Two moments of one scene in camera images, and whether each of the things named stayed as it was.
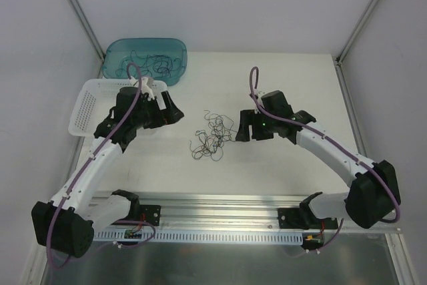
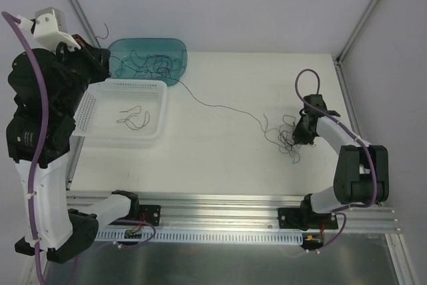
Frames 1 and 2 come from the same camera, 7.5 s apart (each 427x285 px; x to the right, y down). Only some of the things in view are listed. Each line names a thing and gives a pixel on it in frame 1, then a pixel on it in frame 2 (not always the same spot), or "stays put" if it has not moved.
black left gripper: (161, 110) → (98, 61)
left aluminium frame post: (79, 15) stays put
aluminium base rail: (231, 213) stays put
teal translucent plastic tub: (161, 59) stays put
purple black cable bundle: (211, 143) → (283, 137)
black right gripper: (253, 125) → (303, 128)
